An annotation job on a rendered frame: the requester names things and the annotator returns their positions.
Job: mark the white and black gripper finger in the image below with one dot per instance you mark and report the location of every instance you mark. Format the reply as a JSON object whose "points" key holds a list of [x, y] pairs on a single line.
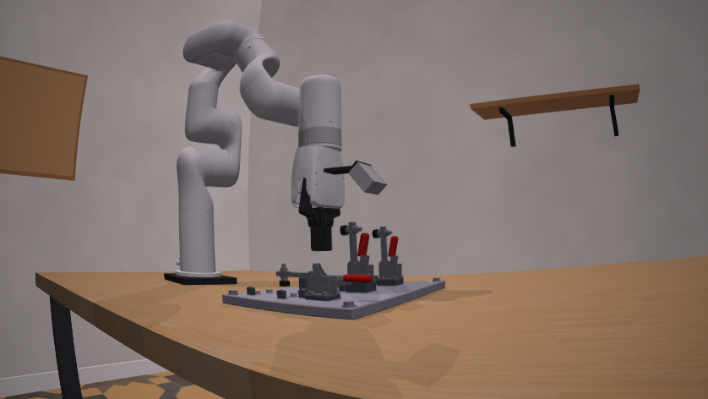
{"points": [[329, 222], [316, 221]]}

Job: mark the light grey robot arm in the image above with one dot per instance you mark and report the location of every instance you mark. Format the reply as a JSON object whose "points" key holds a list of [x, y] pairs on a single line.
{"points": [[318, 121]]}

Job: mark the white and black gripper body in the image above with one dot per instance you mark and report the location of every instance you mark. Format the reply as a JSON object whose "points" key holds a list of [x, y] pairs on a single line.
{"points": [[325, 189]]}

